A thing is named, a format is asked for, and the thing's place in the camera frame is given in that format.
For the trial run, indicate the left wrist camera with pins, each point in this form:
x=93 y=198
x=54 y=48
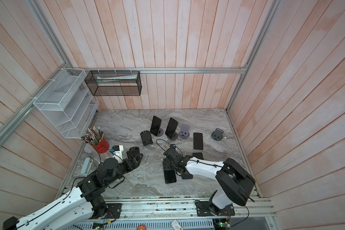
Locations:
x=116 y=152

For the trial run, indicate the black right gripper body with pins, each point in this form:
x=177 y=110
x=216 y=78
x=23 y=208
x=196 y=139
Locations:
x=173 y=165

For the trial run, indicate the black folding phone stand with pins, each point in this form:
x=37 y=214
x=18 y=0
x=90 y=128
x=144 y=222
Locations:
x=186 y=176
x=146 y=138

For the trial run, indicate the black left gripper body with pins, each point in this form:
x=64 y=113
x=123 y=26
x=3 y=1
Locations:
x=127 y=166

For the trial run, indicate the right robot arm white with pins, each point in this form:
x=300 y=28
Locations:
x=235 y=182

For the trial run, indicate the teal smartphone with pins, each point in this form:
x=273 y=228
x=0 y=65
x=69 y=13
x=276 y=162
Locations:
x=171 y=127

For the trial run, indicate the silver-edged smartphone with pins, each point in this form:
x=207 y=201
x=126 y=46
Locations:
x=198 y=141

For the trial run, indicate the purple round stand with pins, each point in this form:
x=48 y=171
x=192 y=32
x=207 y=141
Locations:
x=184 y=132

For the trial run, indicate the black folding phone stand left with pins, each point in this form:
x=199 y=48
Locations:
x=146 y=138

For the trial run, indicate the red pencil cup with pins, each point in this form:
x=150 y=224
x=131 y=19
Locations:
x=102 y=147

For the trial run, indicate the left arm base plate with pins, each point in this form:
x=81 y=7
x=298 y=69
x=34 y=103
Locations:
x=113 y=210

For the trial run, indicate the green-edged smartphone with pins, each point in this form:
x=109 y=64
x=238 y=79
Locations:
x=198 y=155

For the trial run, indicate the bundle of coloured pencils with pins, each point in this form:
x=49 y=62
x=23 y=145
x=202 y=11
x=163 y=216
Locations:
x=93 y=136

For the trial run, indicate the white wire mesh shelf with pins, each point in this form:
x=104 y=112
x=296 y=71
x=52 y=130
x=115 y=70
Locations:
x=69 y=108

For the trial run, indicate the purple smartphone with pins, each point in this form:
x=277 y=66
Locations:
x=169 y=176

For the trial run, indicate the grey round empty phone stand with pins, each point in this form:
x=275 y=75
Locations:
x=217 y=134

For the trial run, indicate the green smartphone on round stand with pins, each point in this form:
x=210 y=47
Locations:
x=155 y=126

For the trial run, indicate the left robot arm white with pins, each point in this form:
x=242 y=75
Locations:
x=83 y=201

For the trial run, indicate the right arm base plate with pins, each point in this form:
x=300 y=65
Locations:
x=207 y=208

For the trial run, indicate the grey round stand middle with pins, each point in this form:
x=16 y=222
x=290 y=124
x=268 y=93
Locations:
x=173 y=137

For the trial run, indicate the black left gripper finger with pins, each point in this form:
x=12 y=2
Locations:
x=137 y=159
x=133 y=153

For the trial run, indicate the black folding phone stand front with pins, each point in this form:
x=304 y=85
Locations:
x=186 y=176

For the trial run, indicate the black wire mesh basket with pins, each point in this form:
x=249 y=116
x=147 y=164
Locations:
x=114 y=83

